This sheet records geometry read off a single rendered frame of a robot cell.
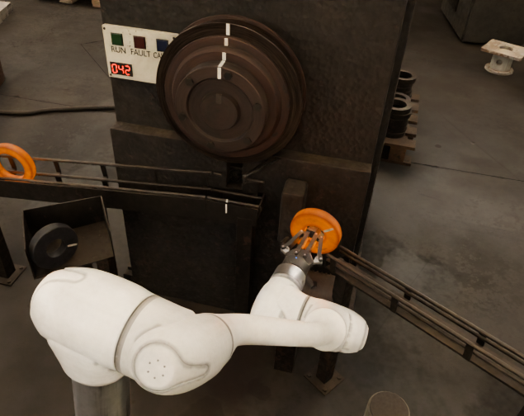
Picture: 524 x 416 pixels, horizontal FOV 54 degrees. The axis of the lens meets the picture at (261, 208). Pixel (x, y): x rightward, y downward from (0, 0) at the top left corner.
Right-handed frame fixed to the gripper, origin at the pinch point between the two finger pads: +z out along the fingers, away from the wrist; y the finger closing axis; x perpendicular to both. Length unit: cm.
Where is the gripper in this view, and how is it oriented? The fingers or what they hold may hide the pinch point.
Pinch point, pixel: (316, 227)
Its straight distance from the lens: 158.0
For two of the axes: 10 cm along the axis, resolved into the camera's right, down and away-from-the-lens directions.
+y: 9.2, 2.8, -2.8
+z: 4.0, -6.0, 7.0
